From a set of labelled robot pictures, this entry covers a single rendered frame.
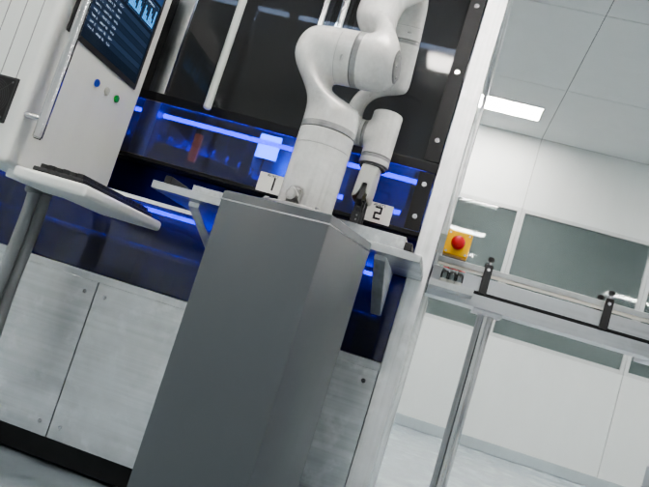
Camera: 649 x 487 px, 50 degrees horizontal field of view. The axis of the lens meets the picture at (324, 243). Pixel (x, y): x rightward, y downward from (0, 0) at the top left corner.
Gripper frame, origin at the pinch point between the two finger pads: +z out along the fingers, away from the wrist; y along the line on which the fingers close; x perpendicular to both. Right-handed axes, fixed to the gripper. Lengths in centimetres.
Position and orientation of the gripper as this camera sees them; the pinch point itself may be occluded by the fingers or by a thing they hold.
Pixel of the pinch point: (356, 219)
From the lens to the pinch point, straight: 193.1
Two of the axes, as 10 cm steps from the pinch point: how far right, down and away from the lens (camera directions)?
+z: -2.9, 9.5, -1.1
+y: -1.5, -1.6, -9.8
